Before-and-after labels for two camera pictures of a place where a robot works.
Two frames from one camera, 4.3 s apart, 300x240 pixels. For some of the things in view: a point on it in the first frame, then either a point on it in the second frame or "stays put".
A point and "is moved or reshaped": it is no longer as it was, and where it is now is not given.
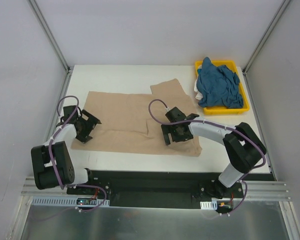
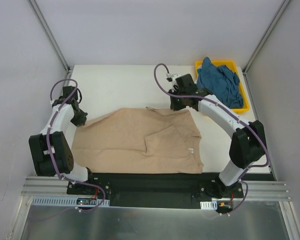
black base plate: x=155 y=188 stays put
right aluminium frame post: x=264 y=39 stays put
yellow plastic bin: x=232 y=65 stays put
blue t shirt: x=218 y=86 stays put
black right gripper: x=175 y=132 -> x=177 y=105
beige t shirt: x=131 y=123 is moved or reshaped
